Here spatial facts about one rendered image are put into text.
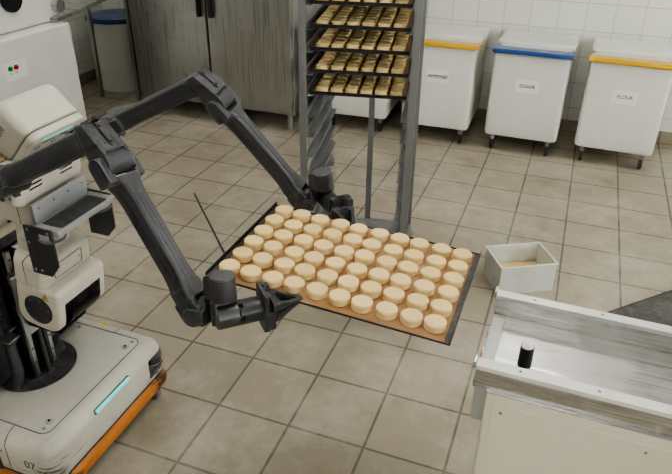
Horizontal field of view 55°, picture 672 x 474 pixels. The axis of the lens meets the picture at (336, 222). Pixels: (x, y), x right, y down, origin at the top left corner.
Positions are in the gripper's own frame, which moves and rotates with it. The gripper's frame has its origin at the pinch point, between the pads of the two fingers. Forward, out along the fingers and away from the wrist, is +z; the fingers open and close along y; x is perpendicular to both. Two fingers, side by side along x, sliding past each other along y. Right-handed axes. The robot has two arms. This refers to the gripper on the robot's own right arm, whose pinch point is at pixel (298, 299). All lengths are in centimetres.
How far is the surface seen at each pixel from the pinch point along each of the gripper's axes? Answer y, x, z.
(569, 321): -10, -21, 66
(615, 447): -18, -51, 54
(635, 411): -8, -52, 55
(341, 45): 24, 123, 67
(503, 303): -9, -9, 54
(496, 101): -59, 248, 252
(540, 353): -13, -25, 54
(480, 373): -9.6, -28.5, 32.9
